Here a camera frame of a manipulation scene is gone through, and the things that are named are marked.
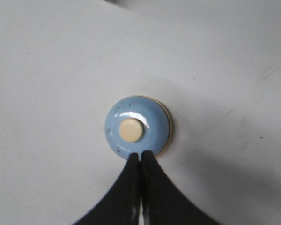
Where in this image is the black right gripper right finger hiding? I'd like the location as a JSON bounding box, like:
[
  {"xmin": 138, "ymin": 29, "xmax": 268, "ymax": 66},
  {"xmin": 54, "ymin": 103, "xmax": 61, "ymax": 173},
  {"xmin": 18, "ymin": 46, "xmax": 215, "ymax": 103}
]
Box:
[{"xmin": 140, "ymin": 150, "xmax": 219, "ymax": 225}]

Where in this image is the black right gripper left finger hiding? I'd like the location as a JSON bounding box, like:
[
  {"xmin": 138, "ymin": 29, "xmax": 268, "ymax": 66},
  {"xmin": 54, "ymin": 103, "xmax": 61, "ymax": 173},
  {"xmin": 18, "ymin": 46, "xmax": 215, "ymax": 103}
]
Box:
[{"xmin": 75, "ymin": 153, "xmax": 141, "ymax": 225}]

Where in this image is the blue call bell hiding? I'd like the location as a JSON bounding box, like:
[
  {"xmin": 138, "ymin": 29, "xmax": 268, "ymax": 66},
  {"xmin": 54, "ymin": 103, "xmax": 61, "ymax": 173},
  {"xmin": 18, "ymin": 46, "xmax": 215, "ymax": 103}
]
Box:
[{"xmin": 104, "ymin": 95, "xmax": 173, "ymax": 160}]

